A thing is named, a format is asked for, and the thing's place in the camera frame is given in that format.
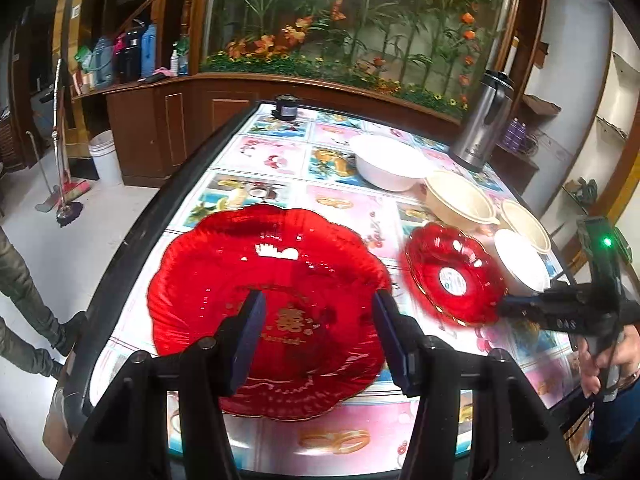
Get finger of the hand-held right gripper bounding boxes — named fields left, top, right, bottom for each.
left=497, top=294, right=552, bottom=328

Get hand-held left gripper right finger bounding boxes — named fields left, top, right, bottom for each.
left=372, top=290, right=581, bottom=480

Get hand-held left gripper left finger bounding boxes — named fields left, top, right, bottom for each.
left=60, top=290, right=268, bottom=480

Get small white bowl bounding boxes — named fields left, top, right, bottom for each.
left=494, top=229, right=552, bottom=297

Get large red plate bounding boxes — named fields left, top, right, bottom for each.
left=146, top=203, right=393, bottom=420

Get small beige bowl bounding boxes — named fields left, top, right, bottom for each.
left=499, top=199, right=552, bottom=256

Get small red plate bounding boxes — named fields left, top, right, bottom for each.
left=404, top=222, right=508, bottom=328

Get large beige bowl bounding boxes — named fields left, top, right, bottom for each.
left=424, top=170, right=501, bottom=227

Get large white bowl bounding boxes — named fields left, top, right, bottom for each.
left=348, top=133, right=433, bottom=192

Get person's right forearm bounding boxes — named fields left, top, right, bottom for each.
left=582, top=375, right=640, bottom=476

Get person's right hand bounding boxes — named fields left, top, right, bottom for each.
left=579, top=327, right=640, bottom=397

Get wooden side cabinet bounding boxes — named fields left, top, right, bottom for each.
left=492, top=94, right=562, bottom=188

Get printed fruit tablecloth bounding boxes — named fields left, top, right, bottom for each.
left=90, top=104, right=583, bottom=476

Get stainless steel thermos jug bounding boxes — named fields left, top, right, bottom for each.
left=448, top=70, right=516, bottom=173

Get round-head mop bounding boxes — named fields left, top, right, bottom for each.
left=52, top=59, right=84, bottom=227

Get small black round device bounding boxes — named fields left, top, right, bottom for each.
left=273, top=95, right=301, bottom=122

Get pink broom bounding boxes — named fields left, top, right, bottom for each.
left=61, top=87, right=92, bottom=202

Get white plastic bucket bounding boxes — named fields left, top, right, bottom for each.
left=88, top=130, right=123, bottom=188

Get wooden cabinet counter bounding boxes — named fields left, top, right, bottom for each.
left=104, top=71, right=463, bottom=190

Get flat floor mop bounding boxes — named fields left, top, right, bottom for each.
left=26, top=131, right=65, bottom=212

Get blue detergent bottle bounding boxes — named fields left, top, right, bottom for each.
left=141, top=24, right=158, bottom=79

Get black bottle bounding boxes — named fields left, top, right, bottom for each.
left=116, top=31, right=144, bottom=84

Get clear blue water jug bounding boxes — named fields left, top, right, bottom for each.
left=91, top=36, right=117, bottom=89

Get artificial flower display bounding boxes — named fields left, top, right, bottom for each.
left=200, top=0, right=518, bottom=121

